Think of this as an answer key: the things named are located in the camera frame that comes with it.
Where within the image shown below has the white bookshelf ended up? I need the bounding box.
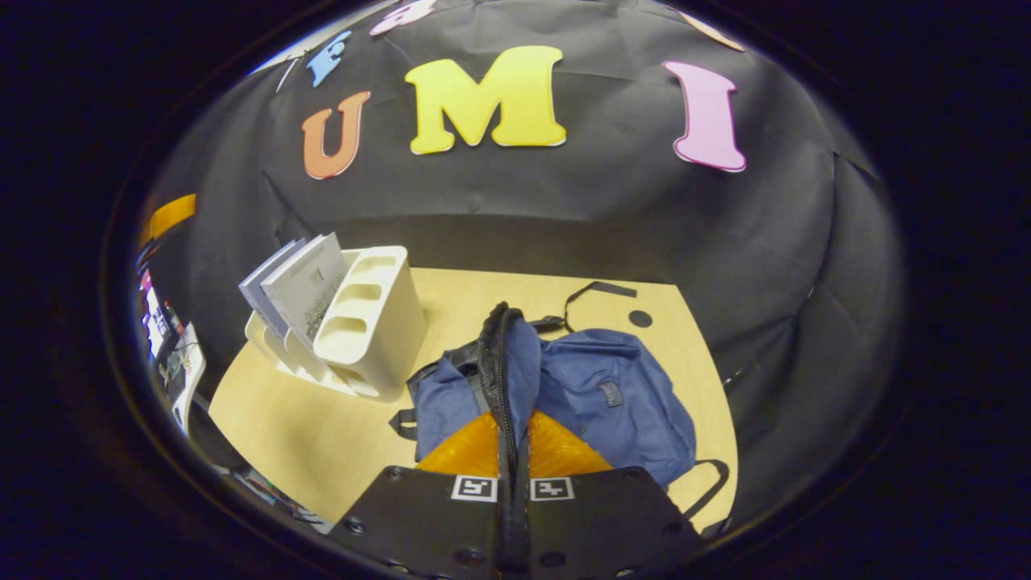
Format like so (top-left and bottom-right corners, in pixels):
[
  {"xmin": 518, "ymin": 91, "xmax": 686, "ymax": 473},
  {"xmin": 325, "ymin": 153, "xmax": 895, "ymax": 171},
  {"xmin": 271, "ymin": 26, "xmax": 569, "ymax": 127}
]
[{"xmin": 244, "ymin": 246, "xmax": 428, "ymax": 404}]

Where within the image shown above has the blue and white printed box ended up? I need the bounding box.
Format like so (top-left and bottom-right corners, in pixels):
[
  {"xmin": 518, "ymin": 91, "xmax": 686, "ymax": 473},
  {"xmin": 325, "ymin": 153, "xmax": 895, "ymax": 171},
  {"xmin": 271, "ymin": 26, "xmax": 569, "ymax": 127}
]
[{"xmin": 139, "ymin": 270, "xmax": 184, "ymax": 359}]

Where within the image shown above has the white cover book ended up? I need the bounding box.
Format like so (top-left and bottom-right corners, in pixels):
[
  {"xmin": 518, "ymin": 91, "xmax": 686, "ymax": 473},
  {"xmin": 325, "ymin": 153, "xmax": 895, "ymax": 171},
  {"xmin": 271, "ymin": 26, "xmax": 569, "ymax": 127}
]
[{"xmin": 260, "ymin": 233, "xmax": 349, "ymax": 349}]

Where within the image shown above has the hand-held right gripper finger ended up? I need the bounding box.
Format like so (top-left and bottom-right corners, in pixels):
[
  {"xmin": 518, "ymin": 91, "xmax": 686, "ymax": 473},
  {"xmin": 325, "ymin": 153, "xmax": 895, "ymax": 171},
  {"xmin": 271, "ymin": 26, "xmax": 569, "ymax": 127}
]
[
  {"xmin": 329, "ymin": 411, "xmax": 516, "ymax": 580},
  {"xmin": 514, "ymin": 409, "xmax": 706, "ymax": 580}
]

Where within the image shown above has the white plastic tray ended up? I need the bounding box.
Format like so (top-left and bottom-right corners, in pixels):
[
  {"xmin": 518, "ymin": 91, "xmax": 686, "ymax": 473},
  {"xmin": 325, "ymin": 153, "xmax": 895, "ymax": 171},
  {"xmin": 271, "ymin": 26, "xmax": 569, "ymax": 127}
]
[{"xmin": 159, "ymin": 322, "xmax": 207, "ymax": 436}]

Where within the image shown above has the blue schoolbag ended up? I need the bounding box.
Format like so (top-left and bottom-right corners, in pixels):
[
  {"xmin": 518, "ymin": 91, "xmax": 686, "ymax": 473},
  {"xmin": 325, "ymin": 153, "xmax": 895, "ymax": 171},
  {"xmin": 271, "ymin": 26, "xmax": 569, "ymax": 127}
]
[{"xmin": 389, "ymin": 280, "xmax": 730, "ymax": 520}]

